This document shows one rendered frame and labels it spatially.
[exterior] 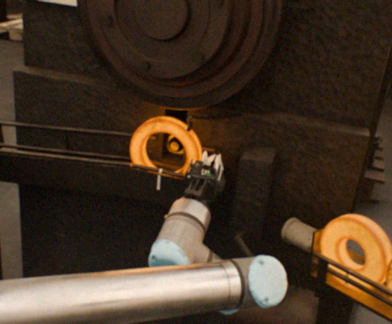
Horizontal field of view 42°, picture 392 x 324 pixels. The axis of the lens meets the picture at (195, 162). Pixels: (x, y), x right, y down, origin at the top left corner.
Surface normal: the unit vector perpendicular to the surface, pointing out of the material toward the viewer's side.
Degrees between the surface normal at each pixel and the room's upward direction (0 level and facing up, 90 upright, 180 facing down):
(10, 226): 0
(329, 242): 90
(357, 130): 0
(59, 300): 45
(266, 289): 54
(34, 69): 0
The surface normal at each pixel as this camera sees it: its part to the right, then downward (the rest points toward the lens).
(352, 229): -0.77, 0.19
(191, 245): 0.60, -0.43
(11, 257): 0.11, -0.90
